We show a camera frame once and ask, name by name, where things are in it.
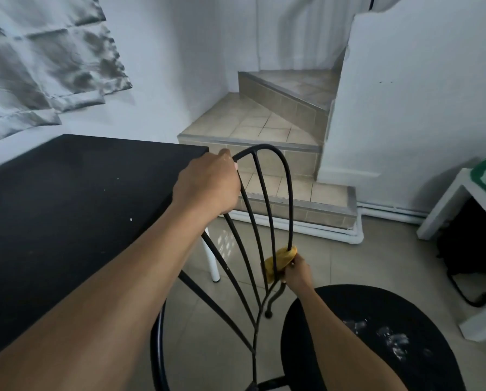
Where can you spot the person's right hand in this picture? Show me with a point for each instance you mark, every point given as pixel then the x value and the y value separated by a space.
pixel 300 276

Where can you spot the person's left hand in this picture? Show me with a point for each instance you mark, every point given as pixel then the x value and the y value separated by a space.
pixel 204 185

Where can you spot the person's right fingers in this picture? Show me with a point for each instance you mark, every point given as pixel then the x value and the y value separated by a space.
pixel 291 269

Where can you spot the person's left fingers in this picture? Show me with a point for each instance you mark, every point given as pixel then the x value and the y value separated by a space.
pixel 231 175

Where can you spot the yellow cleaning cloth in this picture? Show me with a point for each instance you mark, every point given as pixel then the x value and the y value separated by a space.
pixel 276 261

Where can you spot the black metal chair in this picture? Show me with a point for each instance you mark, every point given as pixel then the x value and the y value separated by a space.
pixel 393 309

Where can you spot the person's left forearm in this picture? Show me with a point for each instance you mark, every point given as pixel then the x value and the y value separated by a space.
pixel 104 305

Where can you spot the person's right forearm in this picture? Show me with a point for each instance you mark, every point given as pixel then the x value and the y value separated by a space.
pixel 340 346

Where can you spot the white floor pipe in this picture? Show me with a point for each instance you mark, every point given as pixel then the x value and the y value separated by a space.
pixel 328 234

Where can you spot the beige tiled staircase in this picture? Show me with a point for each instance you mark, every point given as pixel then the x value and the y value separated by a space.
pixel 259 118

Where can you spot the white table leg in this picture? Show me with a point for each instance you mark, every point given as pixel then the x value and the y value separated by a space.
pixel 213 260

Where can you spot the white side table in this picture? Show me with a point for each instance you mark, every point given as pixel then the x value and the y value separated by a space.
pixel 442 207

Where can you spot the black bag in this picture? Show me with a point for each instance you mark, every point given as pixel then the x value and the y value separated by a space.
pixel 470 248

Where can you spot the grey crumpled curtain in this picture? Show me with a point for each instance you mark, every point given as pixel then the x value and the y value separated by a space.
pixel 35 65

